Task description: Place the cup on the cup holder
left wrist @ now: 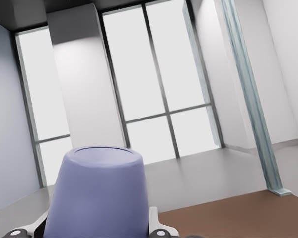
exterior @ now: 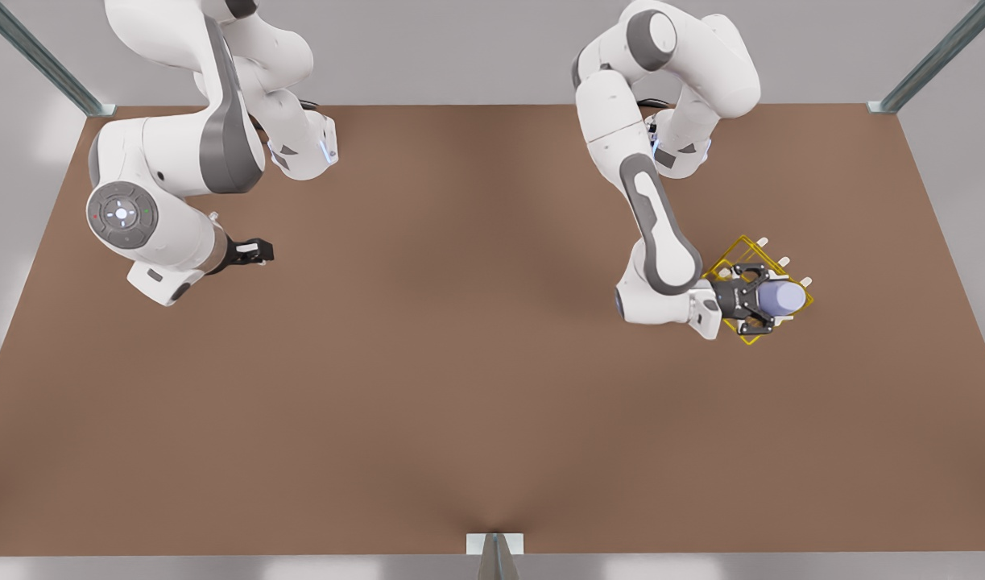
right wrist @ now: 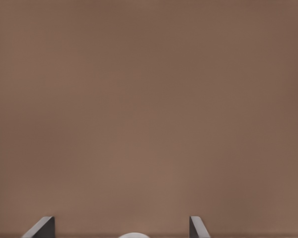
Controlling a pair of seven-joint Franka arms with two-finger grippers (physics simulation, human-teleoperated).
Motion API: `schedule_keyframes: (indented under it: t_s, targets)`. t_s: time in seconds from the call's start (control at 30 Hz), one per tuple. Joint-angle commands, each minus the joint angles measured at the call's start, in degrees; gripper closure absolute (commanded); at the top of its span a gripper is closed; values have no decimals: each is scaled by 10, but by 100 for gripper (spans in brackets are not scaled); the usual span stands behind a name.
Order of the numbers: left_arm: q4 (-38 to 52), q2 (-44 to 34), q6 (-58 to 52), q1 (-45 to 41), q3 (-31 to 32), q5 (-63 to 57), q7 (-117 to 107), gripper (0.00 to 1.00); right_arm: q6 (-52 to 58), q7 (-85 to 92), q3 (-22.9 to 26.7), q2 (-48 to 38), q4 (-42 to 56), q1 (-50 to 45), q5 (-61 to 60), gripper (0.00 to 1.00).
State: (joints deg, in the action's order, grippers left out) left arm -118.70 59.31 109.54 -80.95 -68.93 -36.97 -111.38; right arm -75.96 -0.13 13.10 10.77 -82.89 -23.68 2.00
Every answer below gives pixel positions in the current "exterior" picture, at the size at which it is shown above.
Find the lavender cup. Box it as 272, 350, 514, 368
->
755, 278, 808, 320

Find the yellow wire cup holder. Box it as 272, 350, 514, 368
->
701, 234, 815, 346

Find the silver frame post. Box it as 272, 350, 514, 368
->
867, 0, 985, 114
466, 532, 525, 580
0, 0, 117, 118

